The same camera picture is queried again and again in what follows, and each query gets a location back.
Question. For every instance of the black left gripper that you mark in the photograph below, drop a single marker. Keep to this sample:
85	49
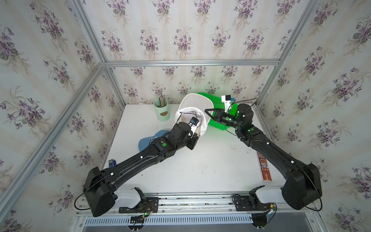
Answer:
194	139

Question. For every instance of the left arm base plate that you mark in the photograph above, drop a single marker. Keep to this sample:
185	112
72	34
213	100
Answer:
149	205

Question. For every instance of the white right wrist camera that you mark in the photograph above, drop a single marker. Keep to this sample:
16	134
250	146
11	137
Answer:
226	100

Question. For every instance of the mint green pencil cup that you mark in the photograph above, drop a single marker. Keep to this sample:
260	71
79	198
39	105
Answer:
162	113

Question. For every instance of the light blue baseball cap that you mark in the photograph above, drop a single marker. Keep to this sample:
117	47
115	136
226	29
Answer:
144	142

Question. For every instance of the aluminium mounting rail frame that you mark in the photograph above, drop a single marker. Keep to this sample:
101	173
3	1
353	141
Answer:
200	212

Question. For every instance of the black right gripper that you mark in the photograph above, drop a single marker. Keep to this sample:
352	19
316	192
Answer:
218	116

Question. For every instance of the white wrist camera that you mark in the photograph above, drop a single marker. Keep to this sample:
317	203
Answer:
226	100
194	122

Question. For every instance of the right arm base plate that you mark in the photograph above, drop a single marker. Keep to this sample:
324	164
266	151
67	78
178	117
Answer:
249	203

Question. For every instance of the red patterned card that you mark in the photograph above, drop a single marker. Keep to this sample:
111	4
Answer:
264	169

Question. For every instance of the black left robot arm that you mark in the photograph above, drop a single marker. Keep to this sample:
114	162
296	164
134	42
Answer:
100	185

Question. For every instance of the bundle of coloured pencils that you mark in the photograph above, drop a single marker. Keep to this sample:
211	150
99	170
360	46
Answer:
162	102

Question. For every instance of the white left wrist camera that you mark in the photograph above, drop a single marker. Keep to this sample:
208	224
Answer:
194	122

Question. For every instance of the blue stapler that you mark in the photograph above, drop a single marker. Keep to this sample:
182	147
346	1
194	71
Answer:
112	163

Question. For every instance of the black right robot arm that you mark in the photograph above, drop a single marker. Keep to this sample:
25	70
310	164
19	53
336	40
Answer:
302	181

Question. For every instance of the beige baseball cap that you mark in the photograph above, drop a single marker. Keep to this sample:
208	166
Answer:
194	105

